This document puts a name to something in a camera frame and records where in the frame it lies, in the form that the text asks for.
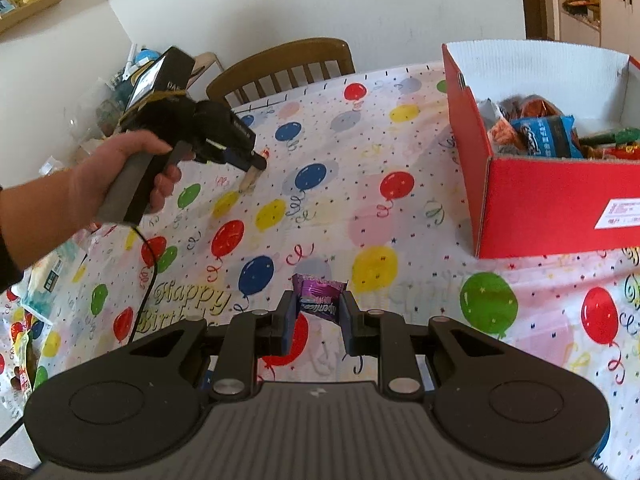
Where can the red cardboard box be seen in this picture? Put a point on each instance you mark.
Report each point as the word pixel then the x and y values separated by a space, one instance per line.
pixel 540 200

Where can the green white tissue pack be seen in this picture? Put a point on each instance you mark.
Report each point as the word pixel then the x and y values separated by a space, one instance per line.
pixel 50 275

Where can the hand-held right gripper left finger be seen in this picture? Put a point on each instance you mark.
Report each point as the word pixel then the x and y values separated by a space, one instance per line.
pixel 285 320

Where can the brown door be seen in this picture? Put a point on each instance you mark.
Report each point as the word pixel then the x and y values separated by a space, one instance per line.
pixel 532 0

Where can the blue round toy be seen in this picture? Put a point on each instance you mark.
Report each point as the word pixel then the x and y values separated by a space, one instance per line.
pixel 150 57

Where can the wooden chair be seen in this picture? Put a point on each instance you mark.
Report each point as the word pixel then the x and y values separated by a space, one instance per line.
pixel 280 57

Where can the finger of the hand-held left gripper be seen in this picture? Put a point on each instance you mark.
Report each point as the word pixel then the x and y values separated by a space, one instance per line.
pixel 257 161

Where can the balloon print tablecloth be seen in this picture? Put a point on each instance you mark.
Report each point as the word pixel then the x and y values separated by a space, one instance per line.
pixel 425 285

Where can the person's left forearm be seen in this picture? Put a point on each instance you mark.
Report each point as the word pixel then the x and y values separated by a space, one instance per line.
pixel 35 225

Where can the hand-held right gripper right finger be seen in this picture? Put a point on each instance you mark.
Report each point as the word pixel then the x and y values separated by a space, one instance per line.
pixel 350 327

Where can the red fried snack packet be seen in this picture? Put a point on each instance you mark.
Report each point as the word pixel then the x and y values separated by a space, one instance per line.
pixel 615 152

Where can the green snack packet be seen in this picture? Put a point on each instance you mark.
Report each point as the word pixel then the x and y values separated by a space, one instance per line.
pixel 622 136

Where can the person's left hand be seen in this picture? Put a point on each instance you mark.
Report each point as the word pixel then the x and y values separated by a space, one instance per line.
pixel 95 180

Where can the grey wall cabinet unit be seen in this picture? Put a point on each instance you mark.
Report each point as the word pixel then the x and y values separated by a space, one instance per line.
pixel 620 0

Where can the purple candy packet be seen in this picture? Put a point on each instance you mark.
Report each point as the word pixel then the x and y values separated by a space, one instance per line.
pixel 320 297

